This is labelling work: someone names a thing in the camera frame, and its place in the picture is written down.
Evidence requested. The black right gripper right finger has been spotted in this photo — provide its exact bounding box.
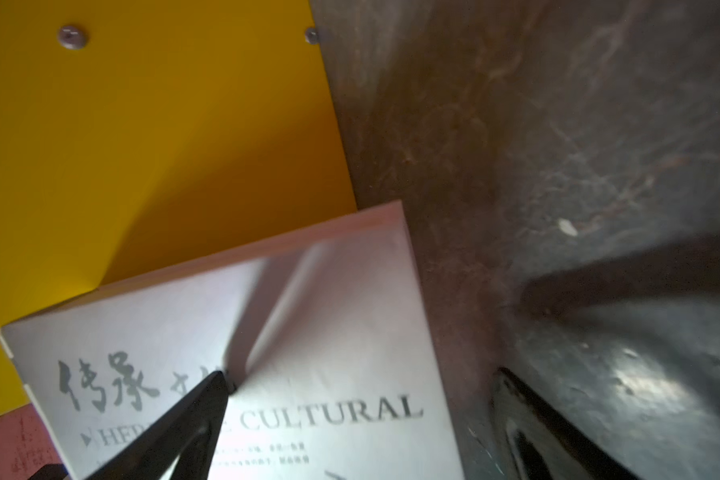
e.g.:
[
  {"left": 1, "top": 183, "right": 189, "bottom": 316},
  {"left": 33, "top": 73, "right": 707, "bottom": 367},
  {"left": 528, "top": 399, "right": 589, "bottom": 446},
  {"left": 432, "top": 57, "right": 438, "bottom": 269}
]
[{"left": 490, "top": 368, "right": 636, "bottom": 479}]

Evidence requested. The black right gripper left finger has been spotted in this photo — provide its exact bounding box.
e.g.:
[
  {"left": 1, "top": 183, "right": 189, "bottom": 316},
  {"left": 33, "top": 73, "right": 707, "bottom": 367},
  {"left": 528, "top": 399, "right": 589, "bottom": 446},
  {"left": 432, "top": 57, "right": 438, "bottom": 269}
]
[{"left": 29, "top": 370, "right": 232, "bottom": 480}]

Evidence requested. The white heritage cultural book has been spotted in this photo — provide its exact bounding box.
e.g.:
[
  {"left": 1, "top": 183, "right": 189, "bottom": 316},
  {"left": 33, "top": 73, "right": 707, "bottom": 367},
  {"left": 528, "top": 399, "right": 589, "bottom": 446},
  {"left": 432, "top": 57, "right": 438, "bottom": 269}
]
[{"left": 0, "top": 202, "right": 463, "bottom": 479}]

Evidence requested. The yellow pink blue bookshelf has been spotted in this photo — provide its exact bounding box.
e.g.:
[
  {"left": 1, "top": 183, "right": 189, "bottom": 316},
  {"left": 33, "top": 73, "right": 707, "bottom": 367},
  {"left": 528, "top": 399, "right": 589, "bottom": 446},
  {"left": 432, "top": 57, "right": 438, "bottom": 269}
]
[{"left": 0, "top": 0, "right": 359, "bottom": 426}]

